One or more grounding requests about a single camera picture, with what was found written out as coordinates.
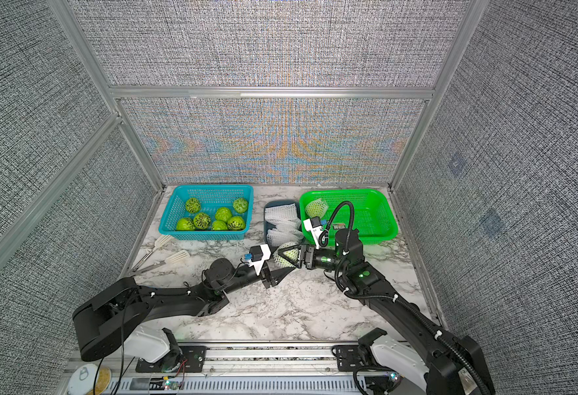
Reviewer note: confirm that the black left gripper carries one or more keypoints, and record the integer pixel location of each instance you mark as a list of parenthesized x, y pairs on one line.
[(272, 279)]

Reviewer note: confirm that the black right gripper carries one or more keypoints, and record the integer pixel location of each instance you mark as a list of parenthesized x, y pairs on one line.
[(308, 257)]

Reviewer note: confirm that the white foam net sleeve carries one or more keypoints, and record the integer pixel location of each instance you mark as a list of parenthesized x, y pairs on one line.
[(284, 247), (316, 208)]

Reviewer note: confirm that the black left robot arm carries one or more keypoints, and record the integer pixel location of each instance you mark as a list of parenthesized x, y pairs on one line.
[(106, 320)]

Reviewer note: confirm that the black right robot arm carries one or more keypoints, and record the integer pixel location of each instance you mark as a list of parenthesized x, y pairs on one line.
[(438, 362)]

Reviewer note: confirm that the white foam net pile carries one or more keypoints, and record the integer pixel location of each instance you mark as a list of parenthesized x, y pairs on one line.
[(281, 222)]

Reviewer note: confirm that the custard apple in teal basket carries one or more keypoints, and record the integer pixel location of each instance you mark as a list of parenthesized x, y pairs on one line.
[(193, 205)]

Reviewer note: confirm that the grey-blue plastic tub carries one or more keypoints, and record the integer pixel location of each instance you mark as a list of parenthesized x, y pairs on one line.
[(274, 222)]

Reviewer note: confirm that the bright green plastic basket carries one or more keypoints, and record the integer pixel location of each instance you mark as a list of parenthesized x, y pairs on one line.
[(373, 216)]

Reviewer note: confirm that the teal plastic basket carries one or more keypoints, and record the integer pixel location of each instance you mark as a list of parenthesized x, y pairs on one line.
[(212, 197)]

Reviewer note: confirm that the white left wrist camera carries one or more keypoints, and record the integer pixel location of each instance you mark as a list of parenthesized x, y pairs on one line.
[(256, 258)]

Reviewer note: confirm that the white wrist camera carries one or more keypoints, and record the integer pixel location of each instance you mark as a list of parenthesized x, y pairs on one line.
[(256, 258), (317, 227)]

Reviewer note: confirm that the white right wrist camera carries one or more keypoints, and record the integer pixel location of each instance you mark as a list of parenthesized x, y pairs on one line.
[(317, 227)]

